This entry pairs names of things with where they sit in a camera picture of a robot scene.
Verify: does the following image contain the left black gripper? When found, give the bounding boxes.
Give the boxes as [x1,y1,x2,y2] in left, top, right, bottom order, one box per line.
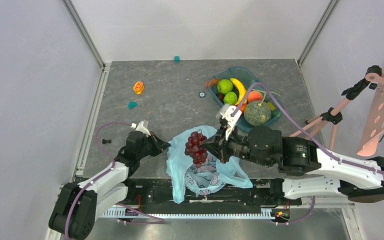
[136,131,170,160]

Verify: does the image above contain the dark red fake grapes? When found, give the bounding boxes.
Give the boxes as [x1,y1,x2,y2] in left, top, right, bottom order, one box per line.
[184,130,208,168]

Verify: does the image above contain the light blue plastic bag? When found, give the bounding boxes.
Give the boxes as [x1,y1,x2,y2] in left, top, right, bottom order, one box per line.
[166,125,253,204]

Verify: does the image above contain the green netted fake melon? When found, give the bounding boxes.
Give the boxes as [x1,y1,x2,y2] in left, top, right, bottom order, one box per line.
[244,101,272,127]

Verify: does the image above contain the pink fake peach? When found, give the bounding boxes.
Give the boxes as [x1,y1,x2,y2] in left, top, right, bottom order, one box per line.
[247,90,264,103]

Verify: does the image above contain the green fake apple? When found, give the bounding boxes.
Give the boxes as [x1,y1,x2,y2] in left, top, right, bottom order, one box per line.
[217,79,233,95]

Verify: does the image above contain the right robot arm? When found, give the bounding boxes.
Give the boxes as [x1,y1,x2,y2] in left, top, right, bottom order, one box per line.
[201,126,384,204]

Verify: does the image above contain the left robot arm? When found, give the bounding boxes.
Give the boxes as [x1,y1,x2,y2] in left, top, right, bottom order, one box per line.
[48,130,170,240]

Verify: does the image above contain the red fake mango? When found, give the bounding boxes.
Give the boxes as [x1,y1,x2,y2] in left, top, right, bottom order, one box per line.
[239,103,248,114]

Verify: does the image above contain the green fake fruit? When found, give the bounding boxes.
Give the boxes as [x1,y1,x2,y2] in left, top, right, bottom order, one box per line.
[223,91,238,106]

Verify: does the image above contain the dark brown fake fruit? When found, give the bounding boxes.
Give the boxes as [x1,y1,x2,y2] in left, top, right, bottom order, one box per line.
[216,92,225,103]

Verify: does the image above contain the yellow fake banana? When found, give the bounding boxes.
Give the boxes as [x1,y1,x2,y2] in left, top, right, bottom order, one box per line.
[230,77,247,106]

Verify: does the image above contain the small teal piece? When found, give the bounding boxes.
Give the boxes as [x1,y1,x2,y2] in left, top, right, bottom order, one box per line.
[127,101,138,110]

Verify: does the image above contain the black screw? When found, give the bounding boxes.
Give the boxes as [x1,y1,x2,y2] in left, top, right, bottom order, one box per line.
[101,139,112,144]

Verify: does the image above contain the yellow orange toy block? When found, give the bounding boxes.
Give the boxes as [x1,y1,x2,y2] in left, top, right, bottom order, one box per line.
[133,81,145,95]

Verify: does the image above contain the yellow small block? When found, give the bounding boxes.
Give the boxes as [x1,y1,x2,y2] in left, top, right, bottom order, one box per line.
[267,102,276,112]

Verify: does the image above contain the orange curved toy piece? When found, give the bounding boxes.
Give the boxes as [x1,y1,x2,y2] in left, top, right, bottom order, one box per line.
[205,78,220,88]

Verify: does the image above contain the teal plastic bin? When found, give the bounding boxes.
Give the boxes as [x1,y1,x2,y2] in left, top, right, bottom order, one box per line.
[206,66,283,133]

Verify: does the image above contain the pink music stand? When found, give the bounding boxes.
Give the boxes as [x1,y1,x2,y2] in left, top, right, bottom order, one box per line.
[289,29,384,158]

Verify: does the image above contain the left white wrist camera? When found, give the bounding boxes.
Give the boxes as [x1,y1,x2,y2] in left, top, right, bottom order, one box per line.
[130,120,151,137]

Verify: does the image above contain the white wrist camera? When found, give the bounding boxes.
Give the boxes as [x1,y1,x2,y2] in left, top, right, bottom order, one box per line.
[130,120,151,137]
[216,104,242,141]

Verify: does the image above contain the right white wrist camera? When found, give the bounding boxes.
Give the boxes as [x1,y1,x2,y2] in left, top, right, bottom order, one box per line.
[216,104,242,141]

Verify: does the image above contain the white cable tray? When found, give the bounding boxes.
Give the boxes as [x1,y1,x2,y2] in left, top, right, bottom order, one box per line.
[100,205,290,221]

